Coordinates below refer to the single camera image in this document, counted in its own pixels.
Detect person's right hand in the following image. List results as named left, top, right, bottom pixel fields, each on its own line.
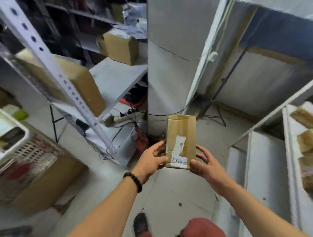
left=189, top=144, right=235, bottom=196

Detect person's left hand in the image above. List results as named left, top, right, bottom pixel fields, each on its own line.
left=132, top=140, right=169, bottom=185

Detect small box with torn label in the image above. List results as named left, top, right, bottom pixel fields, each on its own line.
left=165, top=115, right=197, bottom=169

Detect white metal shelf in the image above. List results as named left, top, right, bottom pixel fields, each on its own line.
left=215, top=78, right=313, bottom=237

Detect white plastic basket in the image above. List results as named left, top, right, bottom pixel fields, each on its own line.
left=0, top=107, right=63, bottom=186

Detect person's left forearm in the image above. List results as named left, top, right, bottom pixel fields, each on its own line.
left=67, top=180, right=140, bottom=237

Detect person's right forearm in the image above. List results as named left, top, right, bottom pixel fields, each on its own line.
left=220, top=180, right=308, bottom=237

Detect person's red trouser leg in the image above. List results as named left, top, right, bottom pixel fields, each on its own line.
left=180, top=217, right=227, bottom=237

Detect person's black shoe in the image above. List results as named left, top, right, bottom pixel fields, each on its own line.
left=133, top=212, right=150, bottom=237

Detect big plain cardboard sheet box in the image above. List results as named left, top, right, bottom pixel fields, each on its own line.
left=14, top=49, right=107, bottom=118

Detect red and black floor tool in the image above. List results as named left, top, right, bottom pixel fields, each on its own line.
left=134, top=124, right=150, bottom=157

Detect white power strip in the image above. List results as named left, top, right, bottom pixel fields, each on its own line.
left=113, top=112, right=142, bottom=122

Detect black and red bundle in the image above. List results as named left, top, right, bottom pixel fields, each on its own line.
left=120, top=85, right=147, bottom=108

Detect black tripod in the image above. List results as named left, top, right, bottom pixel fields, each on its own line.
left=195, top=49, right=247, bottom=127

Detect corrugated metal shutter panel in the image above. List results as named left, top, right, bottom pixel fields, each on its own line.
left=215, top=51, right=313, bottom=115

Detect small green and white box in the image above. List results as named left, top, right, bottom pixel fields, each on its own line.
left=2, top=105, right=30, bottom=120

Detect pale purple plastic bag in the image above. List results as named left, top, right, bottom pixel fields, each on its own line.
left=122, top=2, right=148, bottom=39

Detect white perforated metal rack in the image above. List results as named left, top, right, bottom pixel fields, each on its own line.
left=0, top=0, right=148, bottom=166

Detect dark bead bracelet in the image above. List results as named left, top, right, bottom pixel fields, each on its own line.
left=123, top=172, right=143, bottom=193

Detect tangled black cables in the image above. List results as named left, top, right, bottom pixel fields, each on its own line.
left=83, top=107, right=171, bottom=161

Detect black wall cable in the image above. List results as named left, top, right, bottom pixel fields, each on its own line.
left=149, top=39, right=213, bottom=62

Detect yellow taped panel frame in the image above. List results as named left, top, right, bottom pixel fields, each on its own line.
left=205, top=7, right=313, bottom=122

